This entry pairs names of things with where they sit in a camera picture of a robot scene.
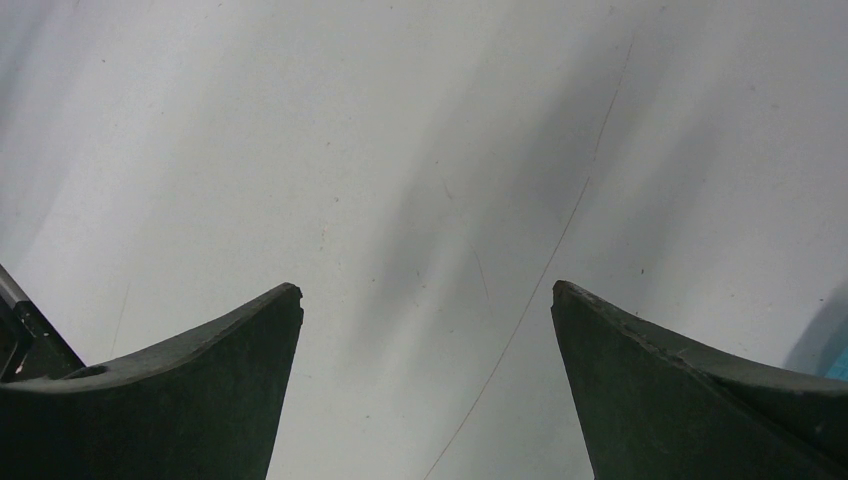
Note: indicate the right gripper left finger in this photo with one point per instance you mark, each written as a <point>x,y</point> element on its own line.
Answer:
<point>204,404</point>

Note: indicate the teal microphone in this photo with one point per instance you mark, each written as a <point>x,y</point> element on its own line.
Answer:
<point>839,368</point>

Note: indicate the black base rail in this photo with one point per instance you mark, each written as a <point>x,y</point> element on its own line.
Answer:
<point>31,347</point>

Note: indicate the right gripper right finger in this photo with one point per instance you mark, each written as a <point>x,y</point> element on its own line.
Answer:
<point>654,404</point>

